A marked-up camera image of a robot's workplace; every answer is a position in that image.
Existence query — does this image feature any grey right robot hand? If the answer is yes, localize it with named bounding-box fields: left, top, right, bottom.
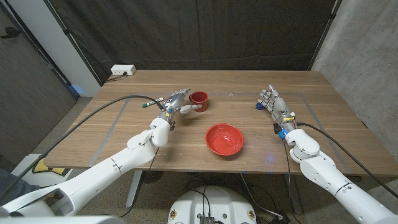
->
left=257, top=83, right=298, bottom=132

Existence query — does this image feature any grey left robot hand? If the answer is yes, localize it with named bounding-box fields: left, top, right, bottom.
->
left=157, top=88, right=203, bottom=124

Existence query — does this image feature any red cup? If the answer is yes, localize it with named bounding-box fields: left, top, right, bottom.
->
left=188, top=90, right=210, bottom=113

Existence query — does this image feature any green marker pen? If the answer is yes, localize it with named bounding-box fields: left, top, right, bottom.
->
left=142, top=96, right=165, bottom=109

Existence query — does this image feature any red bowl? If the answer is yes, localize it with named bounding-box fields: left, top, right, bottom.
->
left=205, top=123, right=245, bottom=157

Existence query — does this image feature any white power strip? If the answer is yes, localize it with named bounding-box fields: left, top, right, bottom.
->
left=110, top=64, right=137, bottom=76

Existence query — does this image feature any grey tape outline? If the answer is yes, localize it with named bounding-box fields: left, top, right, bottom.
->
left=88, top=91, right=352, bottom=174

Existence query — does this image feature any black backdrop curtain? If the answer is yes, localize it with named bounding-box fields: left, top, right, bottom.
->
left=43, top=0, right=343, bottom=86

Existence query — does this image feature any metal table leg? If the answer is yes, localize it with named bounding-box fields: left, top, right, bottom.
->
left=126, top=170, right=144, bottom=208
left=284, top=174, right=304, bottom=215

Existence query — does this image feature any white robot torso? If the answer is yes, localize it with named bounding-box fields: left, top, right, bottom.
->
left=167, top=185, right=257, bottom=224

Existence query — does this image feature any white floor platform yellow marking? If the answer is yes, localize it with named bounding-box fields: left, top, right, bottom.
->
left=11, top=153, right=91, bottom=187

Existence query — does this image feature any person leg in jeans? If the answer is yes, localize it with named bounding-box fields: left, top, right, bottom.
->
left=0, top=167, right=41, bottom=206

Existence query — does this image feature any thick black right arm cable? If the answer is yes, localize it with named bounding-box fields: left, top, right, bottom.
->
left=297, top=122, right=398, bottom=199

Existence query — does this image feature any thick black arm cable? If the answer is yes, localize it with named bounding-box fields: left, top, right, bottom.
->
left=0, top=95, right=165, bottom=200
left=297, top=122, right=398, bottom=199

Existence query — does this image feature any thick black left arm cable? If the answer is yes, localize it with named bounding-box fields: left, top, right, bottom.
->
left=0, top=95, right=165, bottom=200

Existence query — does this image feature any black power strip cord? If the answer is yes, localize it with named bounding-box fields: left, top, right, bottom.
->
left=106, top=71, right=128, bottom=83

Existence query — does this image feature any white floor cable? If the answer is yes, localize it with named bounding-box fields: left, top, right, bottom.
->
left=239, top=172, right=280, bottom=218

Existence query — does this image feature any black door handle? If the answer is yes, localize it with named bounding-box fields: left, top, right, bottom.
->
left=1, top=26, right=21, bottom=40

